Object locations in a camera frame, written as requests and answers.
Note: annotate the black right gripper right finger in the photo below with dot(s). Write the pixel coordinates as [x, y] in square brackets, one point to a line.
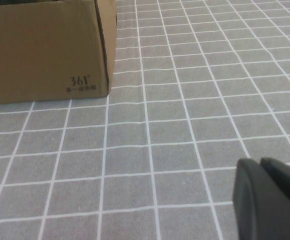
[287, 172]

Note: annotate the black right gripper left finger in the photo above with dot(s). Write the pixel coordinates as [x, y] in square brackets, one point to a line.
[265, 205]

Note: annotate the brown cardboard shoe box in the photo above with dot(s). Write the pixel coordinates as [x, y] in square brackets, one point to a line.
[47, 50]

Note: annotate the grey checked tablecloth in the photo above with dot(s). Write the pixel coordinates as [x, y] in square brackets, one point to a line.
[159, 150]

